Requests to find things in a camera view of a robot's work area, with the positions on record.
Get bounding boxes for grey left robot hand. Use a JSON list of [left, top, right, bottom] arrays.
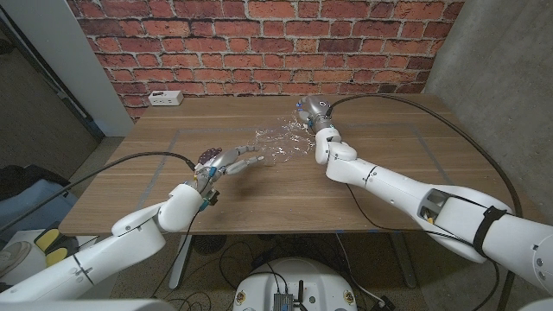
[[192, 145, 265, 204]]

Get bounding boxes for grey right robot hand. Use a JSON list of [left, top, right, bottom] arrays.
[[296, 94, 338, 134]]

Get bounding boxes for clear plastic wrap sheet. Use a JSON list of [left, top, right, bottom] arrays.
[[246, 110, 319, 168]]

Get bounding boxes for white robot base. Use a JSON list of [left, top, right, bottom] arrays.
[[232, 257, 359, 311]]

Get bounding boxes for dark perforated left wrist plate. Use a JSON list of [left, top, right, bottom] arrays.
[[196, 147, 224, 166]]

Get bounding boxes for grey tape outline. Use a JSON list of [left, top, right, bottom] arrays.
[[136, 123, 459, 213]]

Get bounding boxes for black round floor disc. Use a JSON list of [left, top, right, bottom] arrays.
[[193, 234, 228, 256]]

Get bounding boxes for white power strip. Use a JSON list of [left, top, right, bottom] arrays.
[[148, 90, 185, 107]]

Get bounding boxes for red brick print backdrop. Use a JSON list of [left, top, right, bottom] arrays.
[[67, 0, 466, 122]]

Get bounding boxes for white metal table leg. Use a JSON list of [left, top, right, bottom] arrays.
[[388, 232, 418, 289], [168, 234, 194, 289]]

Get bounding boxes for grey electronics box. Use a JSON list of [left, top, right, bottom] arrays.
[[272, 292, 296, 311]]

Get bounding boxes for yellow black foot pedal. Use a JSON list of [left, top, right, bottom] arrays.
[[34, 222, 81, 269]]

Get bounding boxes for white floor board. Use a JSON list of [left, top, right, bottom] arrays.
[[0, 228, 100, 286]]

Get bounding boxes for grey white shoe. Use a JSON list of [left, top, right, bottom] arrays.
[[0, 240, 34, 277]]

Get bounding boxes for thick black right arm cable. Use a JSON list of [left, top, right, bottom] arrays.
[[326, 93, 524, 311]]

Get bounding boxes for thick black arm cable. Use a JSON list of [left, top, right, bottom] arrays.
[[326, 93, 524, 311], [0, 150, 196, 232]]

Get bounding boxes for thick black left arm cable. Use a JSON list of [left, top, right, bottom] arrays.
[[0, 150, 196, 232]]

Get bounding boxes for thin black left wrist cable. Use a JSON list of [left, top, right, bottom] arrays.
[[149, 202, 208, 301]]

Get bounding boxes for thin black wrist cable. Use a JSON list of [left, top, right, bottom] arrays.
[[344, 183, 502, 311], [149, 202, 208, 301]]

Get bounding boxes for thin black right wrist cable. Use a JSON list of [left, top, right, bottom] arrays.
[[344, 183, 502, 311]]

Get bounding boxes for white floor cable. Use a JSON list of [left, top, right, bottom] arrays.
[[334, 232, 388, 306]]

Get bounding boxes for black arm strap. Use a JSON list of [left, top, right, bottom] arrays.
[[473, 206, 507, 259]]

